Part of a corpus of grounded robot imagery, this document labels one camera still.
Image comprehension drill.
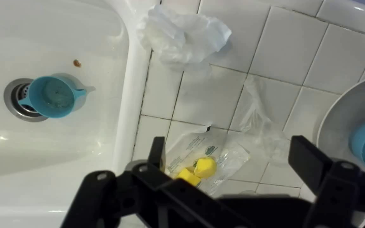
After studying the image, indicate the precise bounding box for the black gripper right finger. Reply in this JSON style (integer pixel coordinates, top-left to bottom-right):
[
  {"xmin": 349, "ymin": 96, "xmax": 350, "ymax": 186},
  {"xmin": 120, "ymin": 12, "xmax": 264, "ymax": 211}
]
[{"xmin": 288, "ymin": 134, "xmax": 365, "ymax": 228}]

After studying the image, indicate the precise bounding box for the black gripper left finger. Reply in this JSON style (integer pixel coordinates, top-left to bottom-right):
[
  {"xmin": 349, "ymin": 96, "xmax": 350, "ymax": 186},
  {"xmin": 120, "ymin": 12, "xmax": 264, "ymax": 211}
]
[{"xmin": 61, "ymin": 135, "xmax": 251, "ymax": 228}]

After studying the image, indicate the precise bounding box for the metal sink drain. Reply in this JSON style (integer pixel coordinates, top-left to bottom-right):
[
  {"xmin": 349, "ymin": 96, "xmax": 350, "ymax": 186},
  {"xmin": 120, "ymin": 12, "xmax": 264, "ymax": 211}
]
[{"xmin": 3, "ymin": 77, "xmax": 49, "ymax": 122}]

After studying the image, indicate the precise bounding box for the white sink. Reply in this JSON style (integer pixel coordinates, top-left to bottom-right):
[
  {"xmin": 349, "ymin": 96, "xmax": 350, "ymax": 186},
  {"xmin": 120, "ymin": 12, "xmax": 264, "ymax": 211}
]
[{"xmin": 0, "ymin": 0, "xmax": 160, "ymax": 228}]

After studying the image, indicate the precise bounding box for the yellow sponge piece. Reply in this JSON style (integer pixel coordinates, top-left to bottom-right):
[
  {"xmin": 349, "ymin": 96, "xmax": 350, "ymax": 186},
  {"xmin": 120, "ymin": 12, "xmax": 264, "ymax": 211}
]
[
  {"xmin": 174, "ymin": 166, "xmax": 203, "ymax": 187},
  {"xmin": 193, "ymin": 155, "xmax": 218, "ymax": 178}
]

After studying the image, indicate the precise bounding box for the white round plate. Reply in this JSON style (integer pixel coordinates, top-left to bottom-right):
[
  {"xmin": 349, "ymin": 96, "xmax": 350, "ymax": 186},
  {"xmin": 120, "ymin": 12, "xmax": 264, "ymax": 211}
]
[{"xmin": 316, "ymin": 73, "xmax": 365, "ymax": 171}]

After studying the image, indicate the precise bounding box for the clear plastic sponge bag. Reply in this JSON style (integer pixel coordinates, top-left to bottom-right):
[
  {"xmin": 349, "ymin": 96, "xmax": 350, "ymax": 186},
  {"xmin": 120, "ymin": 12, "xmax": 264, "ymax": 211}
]
[{"xmin": 164, "ymin": 74, "xmax": 294, "ymax": 198}]

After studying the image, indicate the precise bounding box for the crumpled white plastic bag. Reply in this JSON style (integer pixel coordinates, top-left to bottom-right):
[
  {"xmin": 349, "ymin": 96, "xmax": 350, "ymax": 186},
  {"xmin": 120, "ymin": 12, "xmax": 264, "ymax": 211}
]
[{"xmin": 137, "ymin": 3, "xmax": 233, "ymax": 71}]

